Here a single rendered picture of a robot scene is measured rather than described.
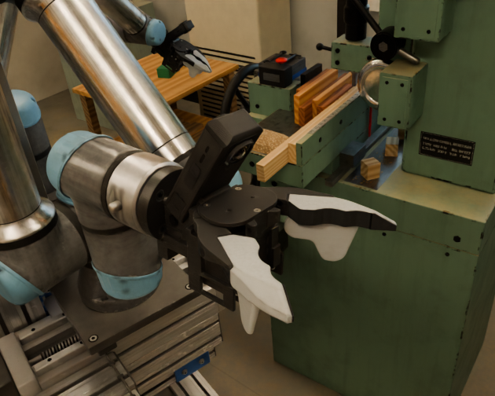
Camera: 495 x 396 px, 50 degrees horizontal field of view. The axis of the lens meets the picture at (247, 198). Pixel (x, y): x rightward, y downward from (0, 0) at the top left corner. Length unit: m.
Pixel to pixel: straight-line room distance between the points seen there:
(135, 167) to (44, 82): 3.89
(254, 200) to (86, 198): 0.18
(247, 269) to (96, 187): 0.21
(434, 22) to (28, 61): 3.53
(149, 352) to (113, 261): 0.52
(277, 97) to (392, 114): 0.37
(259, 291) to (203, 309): 0.76
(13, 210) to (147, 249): 0.26
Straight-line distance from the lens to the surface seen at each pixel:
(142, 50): 3.61
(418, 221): 1.26
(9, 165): 0.79
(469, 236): 1.24
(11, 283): 0.84
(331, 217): 0.45
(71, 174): 0.56
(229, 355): 1.96
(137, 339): 1.06
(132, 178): 0.50
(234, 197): 0.45
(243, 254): 0.38
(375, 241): 1.35
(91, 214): 0.57
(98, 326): 0.99
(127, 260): 0.60
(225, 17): 2.99
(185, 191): 0.45
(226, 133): 0.40
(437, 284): 1.35
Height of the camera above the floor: 1.49
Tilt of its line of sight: 34 degrees down
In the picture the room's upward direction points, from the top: 5 degrees counter-clockwise
